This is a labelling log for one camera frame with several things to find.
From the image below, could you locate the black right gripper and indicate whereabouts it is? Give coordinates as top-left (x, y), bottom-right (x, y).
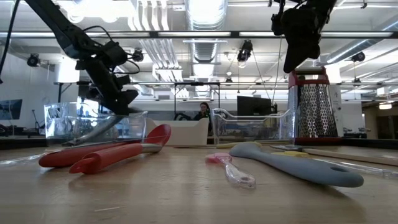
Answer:
top-left (283, 7), bottom-right (328, 74)

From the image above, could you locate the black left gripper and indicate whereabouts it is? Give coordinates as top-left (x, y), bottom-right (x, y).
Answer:
top-left (76, 57), bottom-right (139, 116)

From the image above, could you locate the steel table knife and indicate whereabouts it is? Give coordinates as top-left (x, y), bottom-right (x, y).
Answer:
top-left (73, 139), bottom-right (162, 153)

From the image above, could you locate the red spoon with steel neck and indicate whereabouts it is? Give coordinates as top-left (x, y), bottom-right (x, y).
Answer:
top-left (68, 123), bottom-right (172, 175)

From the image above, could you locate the red slotted turner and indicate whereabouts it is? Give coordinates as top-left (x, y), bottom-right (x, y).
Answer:
top-left (39, 139), bottom-right (142, 169)

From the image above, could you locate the pink spatula with clear handle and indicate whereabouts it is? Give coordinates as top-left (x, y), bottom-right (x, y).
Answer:
top-left (205, 152), bottom-right (257, 190)

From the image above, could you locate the blue-grey silicone spatula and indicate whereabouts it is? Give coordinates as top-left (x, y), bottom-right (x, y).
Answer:
top-left (228, 142), bottom-right (364, 189)

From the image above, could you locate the black ceiling spotlight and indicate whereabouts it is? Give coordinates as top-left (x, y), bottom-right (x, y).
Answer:
top-left (26, 54), bottom-right (40, 68)
top-left (236, 39), bottom-right (254, 63)
top-left (131, 49), bottom-right (145, 63)
top-left (351, 51), bottom-right (366, 63)

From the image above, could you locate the clear plastic bin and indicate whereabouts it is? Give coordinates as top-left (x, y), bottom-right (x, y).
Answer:
top-left (210, 107), bottom-right (295, 146)
top-left (43, 101), bottom-right (149, 146)

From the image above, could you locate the white plastic bin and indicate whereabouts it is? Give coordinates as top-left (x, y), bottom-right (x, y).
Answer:
top-left (154, 117), bottom-right (211, 147)

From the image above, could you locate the overhead light bar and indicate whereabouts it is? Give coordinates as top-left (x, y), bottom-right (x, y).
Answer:
top-left (0, 30), bottom-right (398, 39)

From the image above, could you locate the black monitor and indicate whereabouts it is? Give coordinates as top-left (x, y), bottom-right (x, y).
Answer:
top-left (236, 95), bottom-right (274, 116)

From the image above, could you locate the person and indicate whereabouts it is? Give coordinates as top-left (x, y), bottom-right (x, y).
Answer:
top-left (194, 101), bottom-right (213, 121)

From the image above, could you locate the thin hanging cable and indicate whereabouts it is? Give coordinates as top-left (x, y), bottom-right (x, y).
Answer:
top-left (271, 36), bottom-right (283, 105)

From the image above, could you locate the long black horizontal rail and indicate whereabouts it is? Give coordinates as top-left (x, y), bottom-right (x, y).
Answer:
top-left (54, 81), bottom-right (398, 86)

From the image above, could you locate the red-handled steel box grater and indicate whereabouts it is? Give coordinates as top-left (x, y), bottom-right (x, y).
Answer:
top-left (287, 66), bottom-right (343, 146)

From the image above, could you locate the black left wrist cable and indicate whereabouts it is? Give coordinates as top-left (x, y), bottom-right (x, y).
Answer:
top-left (82, 24), bottom-right (141, 75)

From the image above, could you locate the silver ventilation duct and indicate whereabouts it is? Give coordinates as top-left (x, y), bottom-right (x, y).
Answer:
top-left (185, 0), bottom-right (228, 98)

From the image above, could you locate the dark wall screen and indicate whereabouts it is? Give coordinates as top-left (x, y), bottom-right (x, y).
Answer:
top-left (0, 99), bottom-right (23, 121)

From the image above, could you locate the black hanging cable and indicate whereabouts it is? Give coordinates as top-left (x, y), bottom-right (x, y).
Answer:
top-left (0, 0), bottom-right (20, 85)

